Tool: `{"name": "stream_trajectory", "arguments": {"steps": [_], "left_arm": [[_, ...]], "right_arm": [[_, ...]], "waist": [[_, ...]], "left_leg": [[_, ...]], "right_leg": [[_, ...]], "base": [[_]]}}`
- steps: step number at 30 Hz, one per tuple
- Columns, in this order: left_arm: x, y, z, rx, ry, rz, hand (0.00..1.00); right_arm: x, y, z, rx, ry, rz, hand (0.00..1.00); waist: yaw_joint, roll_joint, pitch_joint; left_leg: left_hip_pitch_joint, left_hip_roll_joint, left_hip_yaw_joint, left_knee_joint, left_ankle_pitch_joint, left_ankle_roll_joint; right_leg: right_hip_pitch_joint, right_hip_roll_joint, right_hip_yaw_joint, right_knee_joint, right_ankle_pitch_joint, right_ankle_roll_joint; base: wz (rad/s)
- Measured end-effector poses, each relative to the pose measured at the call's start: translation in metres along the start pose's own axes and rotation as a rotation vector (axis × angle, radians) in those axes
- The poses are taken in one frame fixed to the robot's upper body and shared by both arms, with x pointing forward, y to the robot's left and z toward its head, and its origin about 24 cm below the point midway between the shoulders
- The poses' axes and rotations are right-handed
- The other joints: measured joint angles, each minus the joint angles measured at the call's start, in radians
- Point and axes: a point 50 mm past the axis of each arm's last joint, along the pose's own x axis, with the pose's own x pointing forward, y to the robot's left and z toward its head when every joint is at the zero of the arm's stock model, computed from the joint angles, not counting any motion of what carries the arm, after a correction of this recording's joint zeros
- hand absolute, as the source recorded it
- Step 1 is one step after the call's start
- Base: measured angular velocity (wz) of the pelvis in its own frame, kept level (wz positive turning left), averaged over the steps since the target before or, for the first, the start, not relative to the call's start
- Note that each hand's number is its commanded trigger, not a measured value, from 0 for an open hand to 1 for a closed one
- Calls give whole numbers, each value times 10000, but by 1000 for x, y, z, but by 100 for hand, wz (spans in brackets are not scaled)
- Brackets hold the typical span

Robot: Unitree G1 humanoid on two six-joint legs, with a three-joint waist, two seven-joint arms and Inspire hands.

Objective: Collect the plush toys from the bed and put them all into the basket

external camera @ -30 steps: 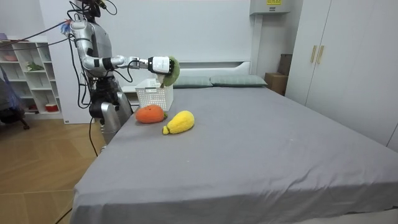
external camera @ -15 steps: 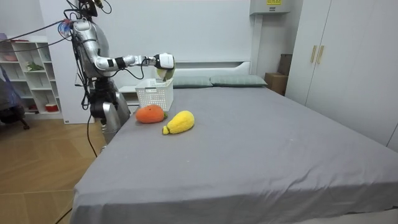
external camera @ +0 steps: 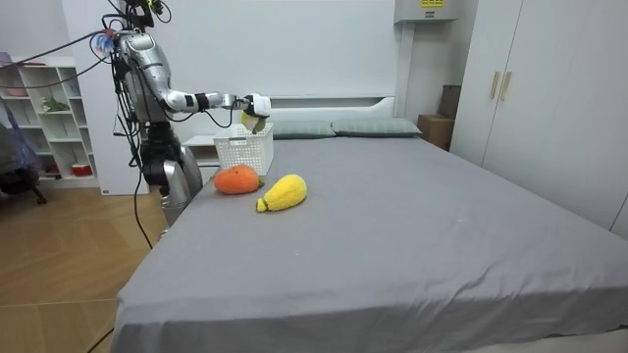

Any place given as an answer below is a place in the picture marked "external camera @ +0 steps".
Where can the yellow-green soft toy fruit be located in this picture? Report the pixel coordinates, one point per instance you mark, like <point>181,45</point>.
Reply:
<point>247,119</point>

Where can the green artificial plant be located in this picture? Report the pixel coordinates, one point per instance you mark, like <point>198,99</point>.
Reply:
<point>54,105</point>

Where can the grey bed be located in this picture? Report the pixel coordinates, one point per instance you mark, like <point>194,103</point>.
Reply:
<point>392,235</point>

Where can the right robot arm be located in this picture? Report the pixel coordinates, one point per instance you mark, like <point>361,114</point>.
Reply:
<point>206,100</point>

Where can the red bowl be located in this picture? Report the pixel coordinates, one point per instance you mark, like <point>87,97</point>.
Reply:
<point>82,169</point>

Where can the robot body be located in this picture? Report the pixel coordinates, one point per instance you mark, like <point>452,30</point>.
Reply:
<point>147,64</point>

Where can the pink bowl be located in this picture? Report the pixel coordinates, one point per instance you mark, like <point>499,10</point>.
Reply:
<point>17,92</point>

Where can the brown cardboard box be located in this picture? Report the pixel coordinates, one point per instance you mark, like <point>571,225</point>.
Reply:
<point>435,130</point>

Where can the grey-green pillow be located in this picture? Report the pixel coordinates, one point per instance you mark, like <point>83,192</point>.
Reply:
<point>303,129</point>
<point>375,126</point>

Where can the yellow soft toy fruit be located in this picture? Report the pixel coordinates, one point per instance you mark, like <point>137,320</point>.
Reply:
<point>287,192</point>

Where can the brown cardboard sheet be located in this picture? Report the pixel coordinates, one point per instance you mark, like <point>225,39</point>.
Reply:
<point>450,100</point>

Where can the robot legs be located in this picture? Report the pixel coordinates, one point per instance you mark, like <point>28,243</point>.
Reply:
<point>172,179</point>

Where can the white bedside table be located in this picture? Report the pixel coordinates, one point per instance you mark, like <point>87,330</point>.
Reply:
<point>198,144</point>

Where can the orange soft toy fruit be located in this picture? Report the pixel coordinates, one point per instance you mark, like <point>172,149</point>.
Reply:
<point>236,180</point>

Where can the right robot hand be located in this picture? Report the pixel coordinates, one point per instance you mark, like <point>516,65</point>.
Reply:
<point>261,104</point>

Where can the white plastic basket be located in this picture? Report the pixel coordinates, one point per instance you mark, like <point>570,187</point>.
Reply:
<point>244,149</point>

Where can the white open shelf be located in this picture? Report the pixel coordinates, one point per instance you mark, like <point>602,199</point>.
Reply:
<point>64,132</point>

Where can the white wardrobe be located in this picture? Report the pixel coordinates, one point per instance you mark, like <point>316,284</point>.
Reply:
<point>549,108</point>

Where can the dark office chair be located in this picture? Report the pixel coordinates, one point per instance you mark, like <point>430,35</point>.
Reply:
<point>17,162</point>

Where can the grey wall box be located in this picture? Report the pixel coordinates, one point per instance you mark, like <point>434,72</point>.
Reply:
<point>426,11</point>

